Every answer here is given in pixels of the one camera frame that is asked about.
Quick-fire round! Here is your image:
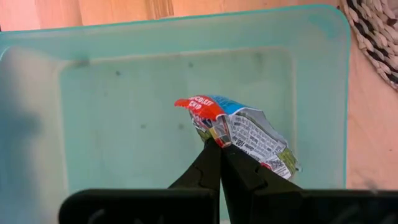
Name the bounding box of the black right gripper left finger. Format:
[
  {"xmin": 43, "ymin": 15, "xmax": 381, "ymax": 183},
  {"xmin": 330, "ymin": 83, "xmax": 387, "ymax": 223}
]
[{"xmin": 58, "ymin": 138, "xmax": 222, "ymax": 224}]

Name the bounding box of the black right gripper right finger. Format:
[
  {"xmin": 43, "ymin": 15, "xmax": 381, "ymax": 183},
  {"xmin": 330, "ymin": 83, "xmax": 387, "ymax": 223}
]
[{"xmin": 221, "ymin": 144, "xmax": 398, "ymax": 224}]

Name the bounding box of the red chocolate chip granola bar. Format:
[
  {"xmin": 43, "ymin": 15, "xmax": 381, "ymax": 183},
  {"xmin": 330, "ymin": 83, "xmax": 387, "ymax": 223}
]
[{"xmin": 174, "ymin": 95, "xmax": 301, "ymax": 180}]

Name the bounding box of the teal translucent plastic bin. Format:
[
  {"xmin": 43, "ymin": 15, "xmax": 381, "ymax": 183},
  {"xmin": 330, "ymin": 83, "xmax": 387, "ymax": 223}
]
[{"xmin": 0, "ymin": 3, "xmax": 352, "ymax": 224}]

